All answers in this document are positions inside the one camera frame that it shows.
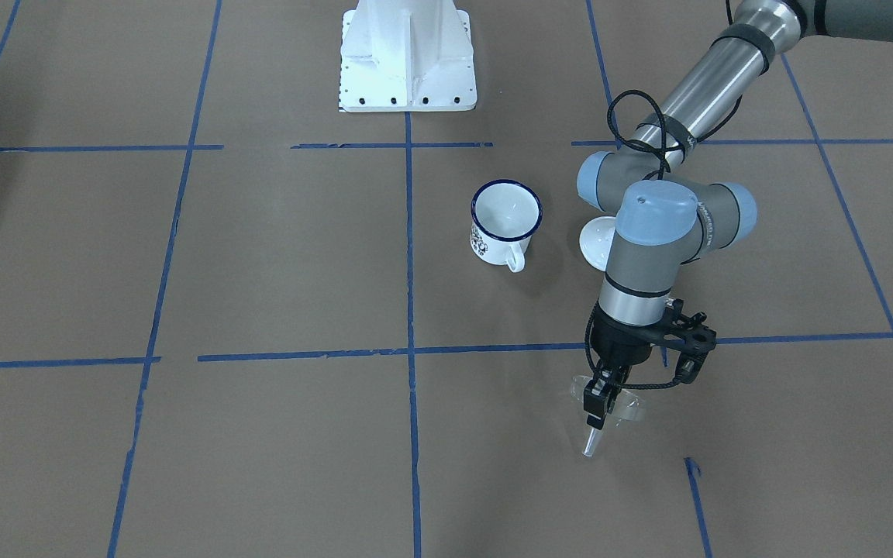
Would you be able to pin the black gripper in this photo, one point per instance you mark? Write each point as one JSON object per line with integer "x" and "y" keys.
{"x": 620, "y": 342}

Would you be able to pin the clear glass funnel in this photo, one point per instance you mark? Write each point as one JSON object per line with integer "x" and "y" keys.
{"x": 628, "y": 408}

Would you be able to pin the white enamel mug lid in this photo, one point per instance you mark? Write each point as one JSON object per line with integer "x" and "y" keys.
{"x": 595, "y": 241}

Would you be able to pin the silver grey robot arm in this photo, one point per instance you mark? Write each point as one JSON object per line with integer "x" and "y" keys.
{"x": 664, "y": 221}

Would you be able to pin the white enamel mug blue rim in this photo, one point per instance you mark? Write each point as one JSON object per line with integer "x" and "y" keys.
{"x": 505, "y": 215}

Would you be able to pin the brown paper table cover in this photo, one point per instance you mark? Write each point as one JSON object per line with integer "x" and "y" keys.
{"x": 236, "y": 322}

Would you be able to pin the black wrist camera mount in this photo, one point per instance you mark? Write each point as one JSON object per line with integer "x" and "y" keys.
{"x": 686, "y": 335}

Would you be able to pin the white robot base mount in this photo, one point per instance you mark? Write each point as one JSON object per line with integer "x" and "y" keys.
{"x": 398, "y": 56}

